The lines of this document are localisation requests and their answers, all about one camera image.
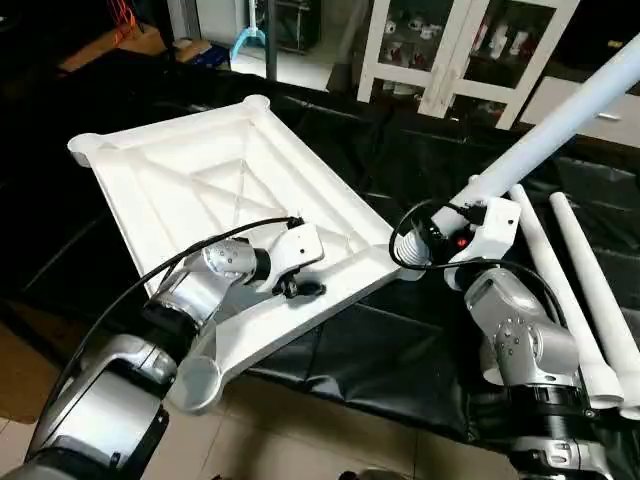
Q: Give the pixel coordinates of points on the white plastic table top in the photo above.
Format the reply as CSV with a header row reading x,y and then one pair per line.
x,y
200,170

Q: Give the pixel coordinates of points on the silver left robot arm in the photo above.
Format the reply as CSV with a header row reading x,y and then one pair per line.
x,y
190,290

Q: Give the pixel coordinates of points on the black work mat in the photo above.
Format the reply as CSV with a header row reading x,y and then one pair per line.
x,y
400,340

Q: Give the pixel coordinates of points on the white glass-door cabinet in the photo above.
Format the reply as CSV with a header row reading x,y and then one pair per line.
x,y
450,60

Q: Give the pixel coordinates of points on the white drawer unit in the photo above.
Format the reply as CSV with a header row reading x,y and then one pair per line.
x,y
610,105

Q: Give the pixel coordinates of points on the black metal pole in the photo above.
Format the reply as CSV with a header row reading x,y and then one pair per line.
x,y
271,40

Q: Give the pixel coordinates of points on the blue plastic tool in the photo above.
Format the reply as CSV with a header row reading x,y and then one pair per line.
x,y
250,42

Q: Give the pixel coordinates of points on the large brown cardboard box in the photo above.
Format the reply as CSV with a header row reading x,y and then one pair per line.
x,y
30,370

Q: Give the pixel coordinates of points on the flat brown cardboard sheet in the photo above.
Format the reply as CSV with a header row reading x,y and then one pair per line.
x,y
110,50

